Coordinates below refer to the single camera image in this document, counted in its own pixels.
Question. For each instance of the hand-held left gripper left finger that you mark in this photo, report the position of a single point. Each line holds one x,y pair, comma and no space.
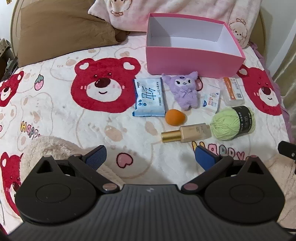
96,157

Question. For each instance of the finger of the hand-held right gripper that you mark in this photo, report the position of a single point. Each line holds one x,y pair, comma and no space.
288,149

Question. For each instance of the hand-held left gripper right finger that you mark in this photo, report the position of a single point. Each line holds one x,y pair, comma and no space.
204,157

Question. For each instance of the foundation bottle with gold cap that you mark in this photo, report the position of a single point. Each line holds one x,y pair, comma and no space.
194,133

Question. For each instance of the green yarn ball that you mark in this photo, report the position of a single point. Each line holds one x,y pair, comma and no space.
225,125

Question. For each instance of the orange makeup sponge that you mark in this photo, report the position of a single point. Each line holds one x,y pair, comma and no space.
173,117

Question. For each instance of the small white tissue packet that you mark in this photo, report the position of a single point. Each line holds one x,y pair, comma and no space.
211,99

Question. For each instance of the purple plush toy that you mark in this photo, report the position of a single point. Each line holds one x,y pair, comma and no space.
185,92

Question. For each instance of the clear box with orange label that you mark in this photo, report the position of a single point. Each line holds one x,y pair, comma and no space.
232,91

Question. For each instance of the blue white wet wipes pack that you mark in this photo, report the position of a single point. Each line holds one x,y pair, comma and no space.
148,97

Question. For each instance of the pink cardboard box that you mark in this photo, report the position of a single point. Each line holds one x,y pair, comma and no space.
185,60

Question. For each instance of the beige fluffy cloth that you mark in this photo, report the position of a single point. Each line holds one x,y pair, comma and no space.
50,146
285,180

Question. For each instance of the red bear printed blanket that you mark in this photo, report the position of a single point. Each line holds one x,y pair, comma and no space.
57,109

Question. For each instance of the beige curtain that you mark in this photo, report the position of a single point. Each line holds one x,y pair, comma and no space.
286,69

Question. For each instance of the beige headboard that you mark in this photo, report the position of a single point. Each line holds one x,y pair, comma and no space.
257,32

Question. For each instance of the brown pillow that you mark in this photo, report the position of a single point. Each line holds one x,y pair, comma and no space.
57,34

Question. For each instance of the lattice patterned cloth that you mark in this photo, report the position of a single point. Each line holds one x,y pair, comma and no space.
4,44

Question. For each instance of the pink printed pillow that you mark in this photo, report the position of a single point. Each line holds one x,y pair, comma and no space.
129,14

